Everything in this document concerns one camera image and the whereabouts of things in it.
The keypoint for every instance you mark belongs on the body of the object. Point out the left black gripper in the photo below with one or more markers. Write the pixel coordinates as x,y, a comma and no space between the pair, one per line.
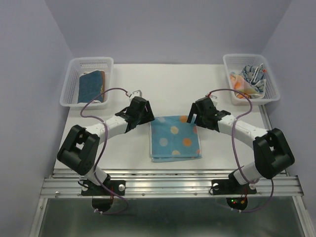
148,115

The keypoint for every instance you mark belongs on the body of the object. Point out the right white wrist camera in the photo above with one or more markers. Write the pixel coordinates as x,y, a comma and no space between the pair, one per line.
213,98

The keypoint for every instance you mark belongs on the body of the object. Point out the light blue spotted towel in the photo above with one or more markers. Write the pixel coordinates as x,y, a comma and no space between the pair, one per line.
173,139

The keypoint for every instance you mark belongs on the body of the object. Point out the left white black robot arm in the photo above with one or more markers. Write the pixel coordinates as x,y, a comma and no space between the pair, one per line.
79,149

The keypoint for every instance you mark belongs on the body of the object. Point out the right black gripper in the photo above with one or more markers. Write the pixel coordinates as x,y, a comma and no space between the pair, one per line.
194,109

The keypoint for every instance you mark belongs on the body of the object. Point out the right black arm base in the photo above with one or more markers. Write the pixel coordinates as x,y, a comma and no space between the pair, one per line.
230,186

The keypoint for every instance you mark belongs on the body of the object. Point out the orange pink patterned towel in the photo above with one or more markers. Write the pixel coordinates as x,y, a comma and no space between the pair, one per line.
240,84

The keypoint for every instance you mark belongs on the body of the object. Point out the left white plastic basket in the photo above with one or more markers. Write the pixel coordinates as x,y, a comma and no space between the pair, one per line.
77,66

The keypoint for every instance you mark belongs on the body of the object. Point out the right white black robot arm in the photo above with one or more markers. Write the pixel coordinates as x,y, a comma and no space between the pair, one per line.
272,153

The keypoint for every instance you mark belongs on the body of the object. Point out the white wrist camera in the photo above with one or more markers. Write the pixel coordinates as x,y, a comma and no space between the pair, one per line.
131,95
213,98

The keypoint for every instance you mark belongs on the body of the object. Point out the white blue patterned towel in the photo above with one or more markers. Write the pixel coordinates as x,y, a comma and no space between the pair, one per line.
254,75

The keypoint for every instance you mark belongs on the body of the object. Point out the aluminium mounting rail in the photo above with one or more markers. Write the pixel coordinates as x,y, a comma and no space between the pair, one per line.
140,183

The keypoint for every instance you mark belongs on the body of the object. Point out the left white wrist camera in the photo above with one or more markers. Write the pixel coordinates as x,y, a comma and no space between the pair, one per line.
131,95

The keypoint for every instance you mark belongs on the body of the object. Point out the brown orange towel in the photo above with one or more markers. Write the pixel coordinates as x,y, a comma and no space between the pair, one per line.
94,83

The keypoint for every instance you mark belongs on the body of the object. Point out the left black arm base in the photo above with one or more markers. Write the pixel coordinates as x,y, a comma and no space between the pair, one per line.
90,189

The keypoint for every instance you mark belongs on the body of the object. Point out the blue yellow tiger towel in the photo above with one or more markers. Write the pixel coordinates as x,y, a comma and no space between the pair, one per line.
97,99

